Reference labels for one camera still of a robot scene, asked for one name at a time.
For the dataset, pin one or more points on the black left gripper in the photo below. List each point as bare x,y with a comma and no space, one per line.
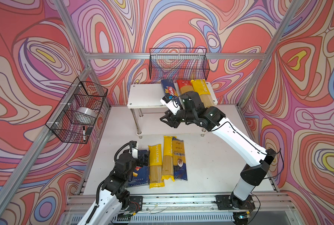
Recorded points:
140,163

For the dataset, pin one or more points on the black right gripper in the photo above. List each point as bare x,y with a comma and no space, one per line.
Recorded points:
171,118

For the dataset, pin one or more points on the yellow Pastatime spaghetti bag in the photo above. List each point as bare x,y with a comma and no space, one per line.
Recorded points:
167,167
155,165
200,86

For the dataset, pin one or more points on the dark blue Barilla spaghetti box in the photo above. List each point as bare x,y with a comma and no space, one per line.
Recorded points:
169,89

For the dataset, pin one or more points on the red spaghetti bag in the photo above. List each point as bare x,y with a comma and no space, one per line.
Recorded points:
185,86

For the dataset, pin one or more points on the blue Ankara spaghetti bag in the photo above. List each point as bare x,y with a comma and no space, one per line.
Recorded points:
179,160

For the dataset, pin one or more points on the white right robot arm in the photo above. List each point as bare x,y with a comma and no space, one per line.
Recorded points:
258,159

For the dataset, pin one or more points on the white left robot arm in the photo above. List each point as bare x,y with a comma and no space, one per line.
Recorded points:
112,197

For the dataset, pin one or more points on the white two-tier shelf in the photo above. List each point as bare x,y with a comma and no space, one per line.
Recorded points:
144,104

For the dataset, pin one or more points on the blue Barilla rigatoni box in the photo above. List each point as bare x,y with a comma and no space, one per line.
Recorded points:
140,176

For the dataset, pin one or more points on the black marker pen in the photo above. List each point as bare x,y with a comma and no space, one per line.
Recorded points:
84,136

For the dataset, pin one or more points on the silver tape roll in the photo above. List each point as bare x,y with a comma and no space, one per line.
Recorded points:
87,111

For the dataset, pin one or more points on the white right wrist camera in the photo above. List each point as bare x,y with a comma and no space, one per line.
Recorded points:
171,103

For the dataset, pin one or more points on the black wire basket back wall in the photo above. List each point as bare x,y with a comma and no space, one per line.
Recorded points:
178,63

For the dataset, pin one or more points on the black wire basket wall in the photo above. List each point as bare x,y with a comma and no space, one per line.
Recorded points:
178,63
67,125

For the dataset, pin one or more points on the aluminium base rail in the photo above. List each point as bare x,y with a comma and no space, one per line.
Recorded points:
207,208

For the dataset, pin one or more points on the black wire basket left wall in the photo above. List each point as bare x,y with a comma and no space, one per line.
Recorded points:
67,125

